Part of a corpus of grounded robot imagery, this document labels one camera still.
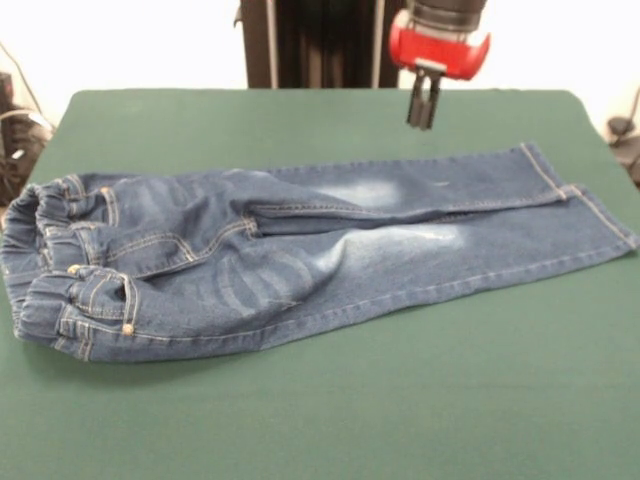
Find black round stand base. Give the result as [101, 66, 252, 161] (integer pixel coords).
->
[606, 84, 640, 189]

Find dark green table cloth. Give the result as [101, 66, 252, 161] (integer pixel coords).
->
[0, 88, 640, 480]

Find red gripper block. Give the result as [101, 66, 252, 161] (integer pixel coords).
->
[388, 13, 492, 132]

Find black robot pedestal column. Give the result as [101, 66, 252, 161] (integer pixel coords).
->
[232, 0, 414, 90]

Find blue denim jeans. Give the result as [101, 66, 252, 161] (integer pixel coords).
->
[0, 141, 640, 365]

